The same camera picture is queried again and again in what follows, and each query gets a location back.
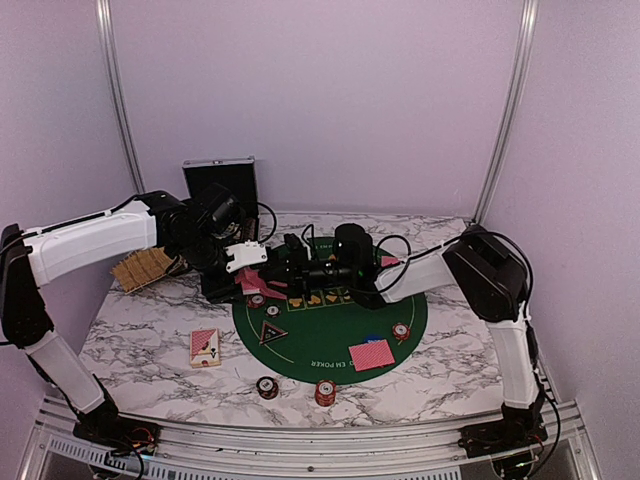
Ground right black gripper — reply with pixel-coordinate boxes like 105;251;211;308
261;247;356;300

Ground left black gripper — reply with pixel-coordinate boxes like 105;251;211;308
172;230;244;304

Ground red card seat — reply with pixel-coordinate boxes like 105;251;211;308
260;284;287;300
349;340;395;372
380;256;400;268

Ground red playing card deck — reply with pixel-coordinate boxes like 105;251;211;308
235;267;265;296

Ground red chips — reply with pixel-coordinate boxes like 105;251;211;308
247;294;266;309

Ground black triangular all-in button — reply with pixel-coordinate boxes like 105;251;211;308
259;321;289;345

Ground red card top seat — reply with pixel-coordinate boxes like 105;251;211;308
380;256;400;268

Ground dark brown poker chip stack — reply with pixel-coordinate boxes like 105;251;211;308
256;376;279;400

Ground red card bottom seat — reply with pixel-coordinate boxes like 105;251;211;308
349;340;395;372

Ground red poker chip stack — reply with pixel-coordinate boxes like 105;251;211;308
315;380;336;407

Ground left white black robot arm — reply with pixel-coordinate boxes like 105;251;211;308
1;184;245;445

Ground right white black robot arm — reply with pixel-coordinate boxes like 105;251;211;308
258;223;545;448

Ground playing card box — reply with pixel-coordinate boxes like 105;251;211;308
189;328;221;369

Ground round green poker mat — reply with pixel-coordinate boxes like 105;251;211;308
232;237;429;385

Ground woven bamboo tray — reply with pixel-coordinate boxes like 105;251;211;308
111;248;173;293

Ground aluminium poker chip case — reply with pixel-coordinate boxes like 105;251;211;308
182;156;259;240

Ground blue round blind button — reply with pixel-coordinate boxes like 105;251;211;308
364;335;384;343

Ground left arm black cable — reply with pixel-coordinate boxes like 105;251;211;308
234;201;280;251

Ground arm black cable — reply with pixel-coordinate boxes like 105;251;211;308
299;223;561;446
234;201;280;251

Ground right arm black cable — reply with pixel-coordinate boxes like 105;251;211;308
299;223;561;446

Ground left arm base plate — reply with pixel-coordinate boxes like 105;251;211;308
73;417;161;455

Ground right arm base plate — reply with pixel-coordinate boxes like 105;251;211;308
458;420;548;458

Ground left aluminium frame post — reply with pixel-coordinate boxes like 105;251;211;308
95;0;147;194

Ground aluminium frame post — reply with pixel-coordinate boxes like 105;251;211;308
95;0;147;194
472;0;540;224

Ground right aluminium frame post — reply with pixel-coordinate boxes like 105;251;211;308
472;0;540;224

